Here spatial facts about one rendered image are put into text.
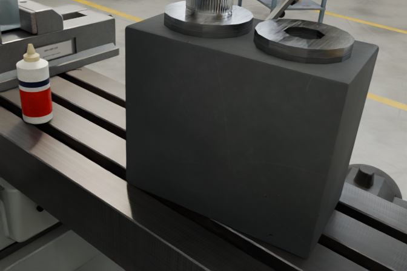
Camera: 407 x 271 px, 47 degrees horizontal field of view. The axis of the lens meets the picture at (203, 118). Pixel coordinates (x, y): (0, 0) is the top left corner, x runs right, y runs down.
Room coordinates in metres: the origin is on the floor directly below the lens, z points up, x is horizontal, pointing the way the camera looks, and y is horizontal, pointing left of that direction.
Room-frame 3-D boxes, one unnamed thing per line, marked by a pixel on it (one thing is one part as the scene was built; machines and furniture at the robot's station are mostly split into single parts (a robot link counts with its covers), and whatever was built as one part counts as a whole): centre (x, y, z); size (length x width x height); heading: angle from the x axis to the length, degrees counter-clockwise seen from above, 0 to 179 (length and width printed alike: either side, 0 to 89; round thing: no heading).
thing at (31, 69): (0.57, 0.23, 0.98); 0.04 x 0.04 x 0.11
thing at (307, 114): (0.44, -0.04, 1.03); 0.22 x 0.12 x 0.20; 63
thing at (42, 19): (0.77, 0.32, 1.02); 0.12 x 0.06 x 0.04; 54
